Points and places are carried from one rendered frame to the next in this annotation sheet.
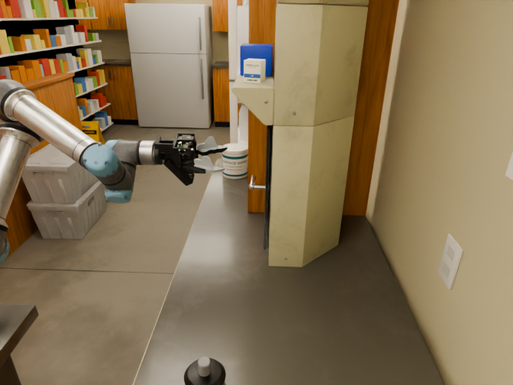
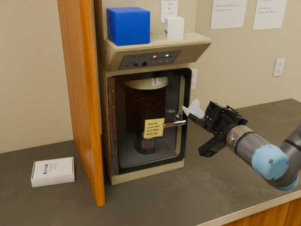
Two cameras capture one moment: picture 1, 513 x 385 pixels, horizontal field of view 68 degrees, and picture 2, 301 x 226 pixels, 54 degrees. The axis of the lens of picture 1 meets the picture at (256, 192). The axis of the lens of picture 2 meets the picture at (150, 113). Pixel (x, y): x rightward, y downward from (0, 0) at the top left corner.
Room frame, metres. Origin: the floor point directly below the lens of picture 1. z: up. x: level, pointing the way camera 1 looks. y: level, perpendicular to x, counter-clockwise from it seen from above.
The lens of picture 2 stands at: (1.59, 0.83, 1.71)
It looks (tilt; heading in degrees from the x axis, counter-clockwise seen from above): 26 degrees down; 245
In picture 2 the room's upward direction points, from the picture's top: 1 degrees clockwise
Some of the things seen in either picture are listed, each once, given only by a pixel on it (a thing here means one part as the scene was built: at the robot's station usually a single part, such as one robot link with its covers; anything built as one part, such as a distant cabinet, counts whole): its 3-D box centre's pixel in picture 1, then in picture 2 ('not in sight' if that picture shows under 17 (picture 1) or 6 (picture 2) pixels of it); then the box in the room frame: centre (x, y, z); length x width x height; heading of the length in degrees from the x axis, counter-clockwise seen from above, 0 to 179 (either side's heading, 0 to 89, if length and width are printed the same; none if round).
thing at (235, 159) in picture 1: (234, 160); not in sight; (1.80, 0.11, 1.02); 0.13 x 0.13 x 0.15
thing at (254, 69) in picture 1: (254, 70); (174, 28); (1.13, 0.01, 1.54); 0.05 x 0.05 x 0.06; 74
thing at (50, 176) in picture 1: (66, 171); not in sight; (2.89, 1.58, 0.49); 0.60 x 0.42 x 0.33; 178
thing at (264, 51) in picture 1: (256, 59); (127, 25); (1.28, 0.01, 1.56); 0.10 x 0.10 x 0.09; 88
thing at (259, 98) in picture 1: (255, 95); (158, 54); (1.18, 0.01, 1.46); 0.32 x 0.11 x 0.10; 178
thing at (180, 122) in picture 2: (257, 182); (173, 121); (1.11, 0.00, 1.20); 0.10 x 0.05 x 0.03; 177
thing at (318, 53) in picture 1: (311, 139); (138, 77); (1.18, -0.17, 1.33); 0.32 x 0.25 x 0.77; 178
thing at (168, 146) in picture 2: (267, 176); (151, 123); (1.18, -0.04, 1.19); 0.30 x 0.01 x 0.40; 177
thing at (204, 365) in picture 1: (204, 372); not in sight; (0.59, 0.11, 0.97); 0.09 x 0.09 x 0.07
